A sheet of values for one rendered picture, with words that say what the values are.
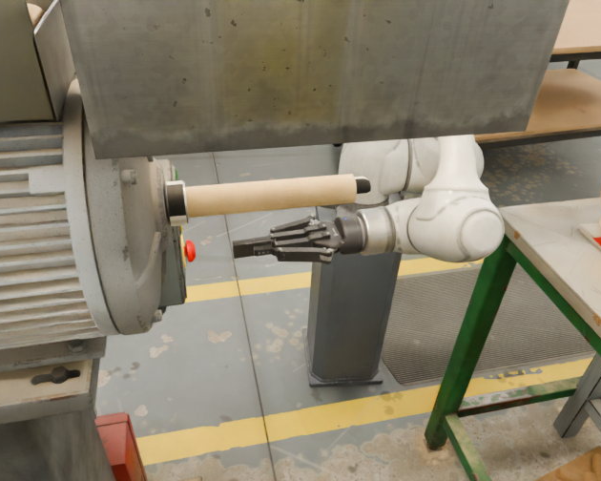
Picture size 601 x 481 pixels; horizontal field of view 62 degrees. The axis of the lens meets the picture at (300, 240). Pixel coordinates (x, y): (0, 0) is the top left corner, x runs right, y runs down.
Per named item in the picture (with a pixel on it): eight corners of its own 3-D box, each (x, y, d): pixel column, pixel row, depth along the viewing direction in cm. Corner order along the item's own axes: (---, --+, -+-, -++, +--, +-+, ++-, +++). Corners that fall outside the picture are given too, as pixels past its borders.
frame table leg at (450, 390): (427, 454, 165) (508, 235, 110) (421, 439, 169) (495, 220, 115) (443, 450, 166) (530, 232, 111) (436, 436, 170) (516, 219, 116)
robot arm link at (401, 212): (373, 201, 101) (400, 201, 89) (444, 193, 104) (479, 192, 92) (378, 254, 102) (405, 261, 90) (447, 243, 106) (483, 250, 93)
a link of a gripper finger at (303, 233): (328, 227, 94) (326, 222, 95) (269, 234, 92) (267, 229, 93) (326, 243, 96) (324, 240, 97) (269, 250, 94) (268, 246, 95)
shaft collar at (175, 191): (170, 235, 51) (164, 198, 48) (169, 210, 55) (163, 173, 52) (190, 233, 52) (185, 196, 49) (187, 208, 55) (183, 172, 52)
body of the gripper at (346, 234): (362, 261, 95) (316, 269, 93) (348, 236, 101) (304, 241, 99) (366, 230, 90) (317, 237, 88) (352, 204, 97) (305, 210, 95)
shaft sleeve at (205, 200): (189, 223, 52) (186, 198, 50) (187, 206, 54) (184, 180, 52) (354, 208, 55) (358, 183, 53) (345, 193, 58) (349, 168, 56)
